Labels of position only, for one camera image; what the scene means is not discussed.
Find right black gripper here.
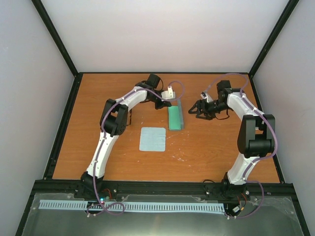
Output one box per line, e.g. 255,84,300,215
189,99,230,120

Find grey green glasses case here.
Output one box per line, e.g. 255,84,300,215
168,99,184,131

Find black sunglasses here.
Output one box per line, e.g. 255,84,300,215
126,109,132,126

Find light blue cleaning cloth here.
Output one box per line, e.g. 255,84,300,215
139,127,166,152

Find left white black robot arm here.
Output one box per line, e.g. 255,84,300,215
81,74,175,198

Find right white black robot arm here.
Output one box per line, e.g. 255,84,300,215
188,80,278,200

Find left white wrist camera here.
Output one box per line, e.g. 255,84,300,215
161,86,176,100

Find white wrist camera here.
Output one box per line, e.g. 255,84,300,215
161,86,176,100
200,91,213,103

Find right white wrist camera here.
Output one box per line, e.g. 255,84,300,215
200,91,213,103

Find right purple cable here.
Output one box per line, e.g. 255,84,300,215
203,73,278,219

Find purple cable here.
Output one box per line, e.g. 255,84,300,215
86,81,186,218
203,73,278,219

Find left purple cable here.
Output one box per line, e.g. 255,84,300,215
86,81,186,218

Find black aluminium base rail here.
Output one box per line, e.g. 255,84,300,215
31,179,296,204

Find right back frame post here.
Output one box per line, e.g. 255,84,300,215
248,0,299,79

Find frame post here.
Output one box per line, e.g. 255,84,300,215
31,0,79,78
248,0,299,79

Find light blue cable duct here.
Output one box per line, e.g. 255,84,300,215
38,200,225,214

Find left back frame post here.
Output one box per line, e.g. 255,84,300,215
31,0,79,78

